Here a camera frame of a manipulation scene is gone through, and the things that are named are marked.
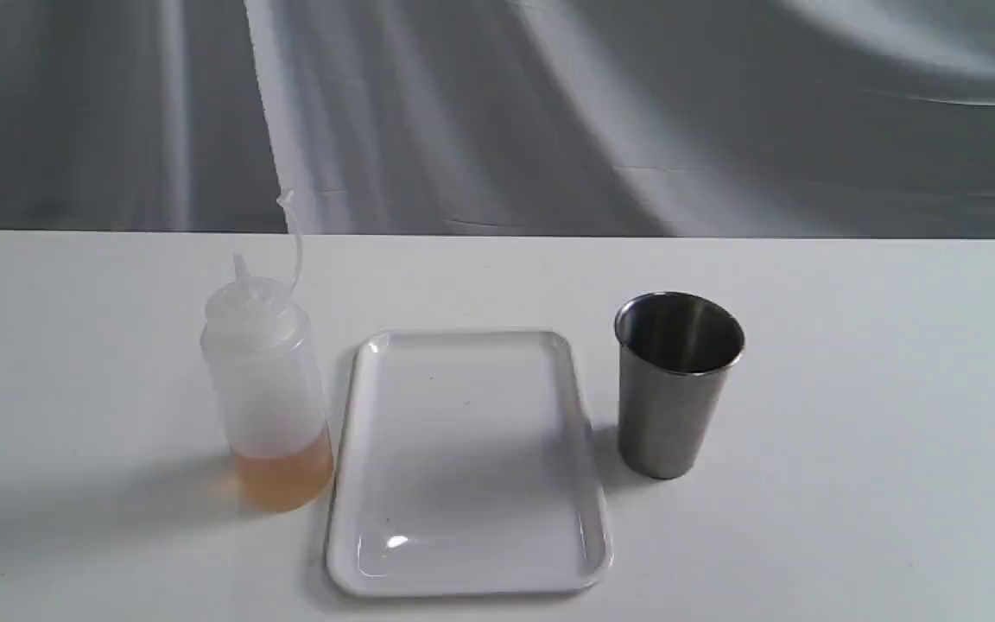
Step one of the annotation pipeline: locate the translucent squeeze bottle amber liquid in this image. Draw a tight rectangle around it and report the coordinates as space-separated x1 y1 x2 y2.
199 189 334 512

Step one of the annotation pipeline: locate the stainless steel cup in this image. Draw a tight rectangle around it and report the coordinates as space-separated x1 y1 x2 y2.
613 291 746 480

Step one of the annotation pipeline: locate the white rectangular plastic tray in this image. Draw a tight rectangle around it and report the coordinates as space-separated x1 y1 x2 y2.
325 329 613 599

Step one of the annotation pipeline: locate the grey backdrop cloth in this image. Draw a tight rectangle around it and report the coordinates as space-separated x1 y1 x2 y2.
0 1 995 238

